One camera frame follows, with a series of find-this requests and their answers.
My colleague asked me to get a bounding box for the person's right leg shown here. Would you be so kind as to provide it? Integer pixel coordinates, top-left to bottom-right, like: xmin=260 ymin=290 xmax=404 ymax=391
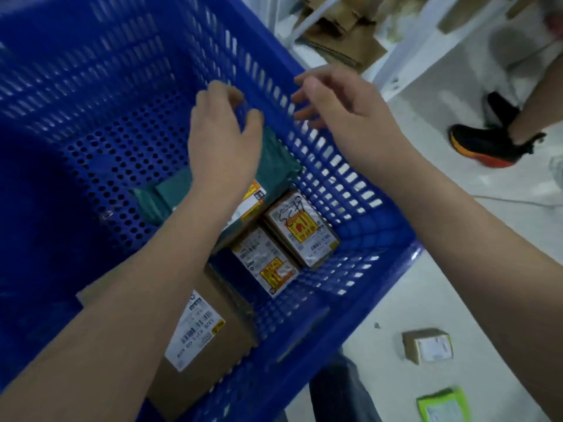
xmin=307 ymin=353 xmax=384 ymax=422

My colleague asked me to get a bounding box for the grey floor cable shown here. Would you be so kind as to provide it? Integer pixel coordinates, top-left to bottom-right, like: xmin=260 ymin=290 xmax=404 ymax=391
xmin=473 ymin=195 xmax=563 ymax=209

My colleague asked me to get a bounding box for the person's right hand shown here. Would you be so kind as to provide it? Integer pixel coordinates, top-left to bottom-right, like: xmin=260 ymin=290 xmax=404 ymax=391
xmin=290 ymin=63 xmax=416 ymax=181

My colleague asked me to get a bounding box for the brown box with white label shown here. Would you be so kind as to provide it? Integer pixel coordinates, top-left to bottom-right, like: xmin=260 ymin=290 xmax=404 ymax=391
xmin=401 ymin=328 xmax=455 ymax=366

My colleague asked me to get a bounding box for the small box fragile sticker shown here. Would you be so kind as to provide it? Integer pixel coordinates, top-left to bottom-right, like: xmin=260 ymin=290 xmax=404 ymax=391
xmin=230 ymin=224 xmax=301 ymax=300

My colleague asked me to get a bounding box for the large brown box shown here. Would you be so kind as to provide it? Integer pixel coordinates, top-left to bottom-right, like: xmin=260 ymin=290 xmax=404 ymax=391
xmin=75 ymin=258 xmax=260 ymax=422

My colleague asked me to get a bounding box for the dark green poly mailer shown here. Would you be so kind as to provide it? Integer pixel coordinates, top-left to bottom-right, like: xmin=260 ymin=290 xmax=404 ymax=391
xmin=131 ymin=126 xmax=303 ymax=256

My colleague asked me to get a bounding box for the heap of torn brown cartons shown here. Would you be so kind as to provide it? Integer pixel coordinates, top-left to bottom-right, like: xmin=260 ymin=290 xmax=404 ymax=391
xmin=299 ymin=0 xmax=528 ymax=73

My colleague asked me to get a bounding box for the light green poly mailer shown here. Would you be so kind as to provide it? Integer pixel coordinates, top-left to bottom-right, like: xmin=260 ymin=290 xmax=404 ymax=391
xmin=416 ymin=385 xmax=472 ymax=422

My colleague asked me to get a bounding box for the white metal shelf rack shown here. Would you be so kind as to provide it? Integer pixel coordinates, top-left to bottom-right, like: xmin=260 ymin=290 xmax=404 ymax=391
xmin=246 ymin=0 xmax=528 ymax=101

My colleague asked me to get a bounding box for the blue plastic crate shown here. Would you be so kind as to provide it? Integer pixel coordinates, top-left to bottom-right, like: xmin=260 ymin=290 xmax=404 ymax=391
xmin=0 ymin=0 xmax=424 ymax=422

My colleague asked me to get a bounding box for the person's left hand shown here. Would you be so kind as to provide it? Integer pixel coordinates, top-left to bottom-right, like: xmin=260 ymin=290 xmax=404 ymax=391
xmin=188 ymin=80 xmax=266 ymax=203

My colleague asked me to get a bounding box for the person's left forearm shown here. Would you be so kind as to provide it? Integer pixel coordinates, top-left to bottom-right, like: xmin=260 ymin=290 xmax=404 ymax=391
xmin=0 ymin=188 xmax=247 ymax=422

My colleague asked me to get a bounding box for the small box handwritten label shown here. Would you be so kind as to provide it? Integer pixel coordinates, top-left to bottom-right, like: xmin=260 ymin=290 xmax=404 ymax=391
xmin=263 ymin=190 xmax=342 ymax=271

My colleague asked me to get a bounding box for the black orange sneaker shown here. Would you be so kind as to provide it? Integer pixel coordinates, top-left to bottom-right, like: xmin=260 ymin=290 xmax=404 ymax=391
xmin=485 ymin=91 xmax=522 ymax=128

